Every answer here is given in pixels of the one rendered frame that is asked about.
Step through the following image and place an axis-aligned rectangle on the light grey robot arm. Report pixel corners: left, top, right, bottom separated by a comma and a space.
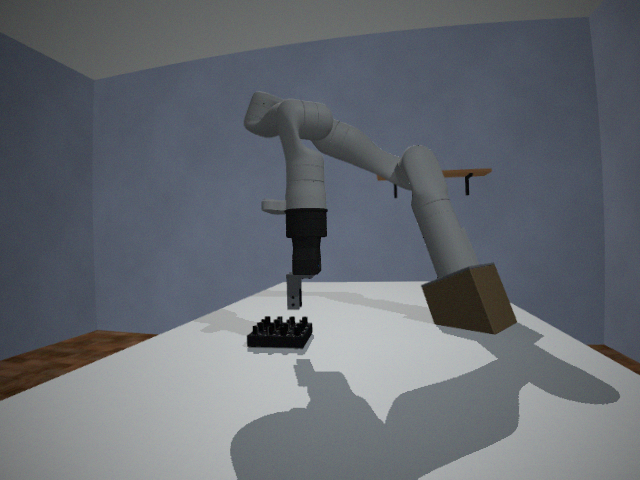
244, 91, 479, 278

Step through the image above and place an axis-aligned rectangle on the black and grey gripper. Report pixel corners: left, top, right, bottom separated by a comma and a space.
261, 180, 328, 310

